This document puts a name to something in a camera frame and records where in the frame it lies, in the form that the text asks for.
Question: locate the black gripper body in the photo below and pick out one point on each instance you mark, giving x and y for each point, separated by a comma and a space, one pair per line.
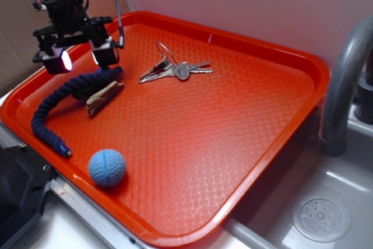
70, 25

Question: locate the aluminium frame rail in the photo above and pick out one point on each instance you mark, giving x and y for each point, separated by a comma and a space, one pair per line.
71, 220

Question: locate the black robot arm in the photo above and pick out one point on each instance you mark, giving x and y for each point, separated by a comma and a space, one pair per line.
71, 25

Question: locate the black metal bracket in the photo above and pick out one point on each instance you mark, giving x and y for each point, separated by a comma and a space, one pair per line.
25, 181

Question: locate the grey toy sink faucet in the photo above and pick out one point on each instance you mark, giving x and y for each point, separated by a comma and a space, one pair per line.
342, 89

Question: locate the dark faucet knob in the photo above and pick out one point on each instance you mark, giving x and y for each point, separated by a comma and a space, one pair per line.
363, 110

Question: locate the round grey sink drain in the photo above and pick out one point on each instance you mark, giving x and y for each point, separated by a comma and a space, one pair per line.
321, 217

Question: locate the red plastic tray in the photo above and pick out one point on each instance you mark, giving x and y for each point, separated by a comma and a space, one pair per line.
192, 148

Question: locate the silver key bunch with ring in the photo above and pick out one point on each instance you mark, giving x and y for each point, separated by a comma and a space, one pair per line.
169, 67

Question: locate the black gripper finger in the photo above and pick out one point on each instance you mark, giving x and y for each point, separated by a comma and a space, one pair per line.
105, 53
56, 60

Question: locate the grey plastic sink basin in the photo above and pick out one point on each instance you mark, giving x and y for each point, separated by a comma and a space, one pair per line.
263, 218

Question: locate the dark blue rope toy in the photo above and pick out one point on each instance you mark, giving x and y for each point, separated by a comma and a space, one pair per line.
90, 82

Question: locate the light blue dimpled ball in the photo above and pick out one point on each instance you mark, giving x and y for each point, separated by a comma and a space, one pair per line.
107, 168

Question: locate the brown cardboard panel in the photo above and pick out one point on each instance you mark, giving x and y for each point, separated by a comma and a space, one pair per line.
18, 46

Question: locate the brown driftwood piece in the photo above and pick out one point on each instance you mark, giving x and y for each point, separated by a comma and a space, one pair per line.
100, 99

